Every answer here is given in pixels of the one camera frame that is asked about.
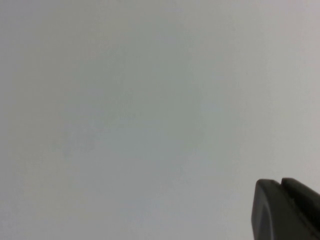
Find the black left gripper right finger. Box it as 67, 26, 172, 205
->
281, 177, 320, 232

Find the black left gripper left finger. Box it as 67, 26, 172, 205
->
251, 178, 320, 240

